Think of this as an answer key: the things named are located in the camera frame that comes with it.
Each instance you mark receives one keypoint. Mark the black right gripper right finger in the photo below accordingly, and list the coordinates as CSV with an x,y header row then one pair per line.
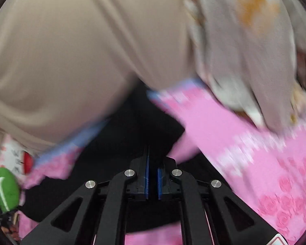
x,y
166,186

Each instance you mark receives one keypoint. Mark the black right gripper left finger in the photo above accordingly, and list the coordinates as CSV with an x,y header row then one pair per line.
x,y
138,189

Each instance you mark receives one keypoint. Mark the black pants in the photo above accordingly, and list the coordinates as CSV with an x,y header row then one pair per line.
x,y
137,125

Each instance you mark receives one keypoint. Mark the pink rose bed sheet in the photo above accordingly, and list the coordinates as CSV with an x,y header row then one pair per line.
x,y
267,171

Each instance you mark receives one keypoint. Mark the white cartoon face pillow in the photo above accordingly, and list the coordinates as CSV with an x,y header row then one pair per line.
x,y
15,157

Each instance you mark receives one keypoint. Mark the green pillow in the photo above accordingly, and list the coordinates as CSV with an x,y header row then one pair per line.
x,y
9,191

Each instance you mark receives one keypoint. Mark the beige curtain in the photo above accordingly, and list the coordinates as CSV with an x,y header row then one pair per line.
x,y
65,63

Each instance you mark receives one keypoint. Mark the grey floral blanket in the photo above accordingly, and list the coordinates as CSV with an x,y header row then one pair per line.
x,y
252,55

